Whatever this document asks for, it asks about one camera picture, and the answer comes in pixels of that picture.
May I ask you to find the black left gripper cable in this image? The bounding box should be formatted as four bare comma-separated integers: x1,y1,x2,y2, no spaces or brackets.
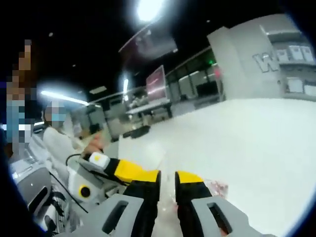
49,153,89,214

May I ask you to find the grey chest device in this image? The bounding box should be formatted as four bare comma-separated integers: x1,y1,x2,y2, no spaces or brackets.
13,158,54,215

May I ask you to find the dark floor object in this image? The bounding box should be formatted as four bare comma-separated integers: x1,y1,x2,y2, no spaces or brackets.
123,125,151,139

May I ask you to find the grey metal shelving unit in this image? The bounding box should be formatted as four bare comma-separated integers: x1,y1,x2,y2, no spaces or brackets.
260,23,316,99

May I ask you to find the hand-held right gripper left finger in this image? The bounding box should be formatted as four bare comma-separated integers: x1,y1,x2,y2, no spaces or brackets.
55,169,161,237

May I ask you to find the large standing monitor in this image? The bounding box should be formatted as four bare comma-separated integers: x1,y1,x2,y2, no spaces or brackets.
145,65,171,100

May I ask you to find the person's left hand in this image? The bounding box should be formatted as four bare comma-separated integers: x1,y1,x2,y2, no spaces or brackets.
82,130,106,158

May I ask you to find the grey work desk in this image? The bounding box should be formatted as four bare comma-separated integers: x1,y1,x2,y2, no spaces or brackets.
125,100,173,119

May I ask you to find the row of white storage bins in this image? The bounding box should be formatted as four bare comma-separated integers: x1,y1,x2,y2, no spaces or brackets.
277,44,316,96

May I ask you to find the ceiling light strip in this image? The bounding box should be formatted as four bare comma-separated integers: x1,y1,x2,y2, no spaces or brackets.
40,90,89,106
122,74,130,99
134,0,165,22

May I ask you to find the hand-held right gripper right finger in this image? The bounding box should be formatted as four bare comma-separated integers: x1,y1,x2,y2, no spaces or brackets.
174,170,250,237

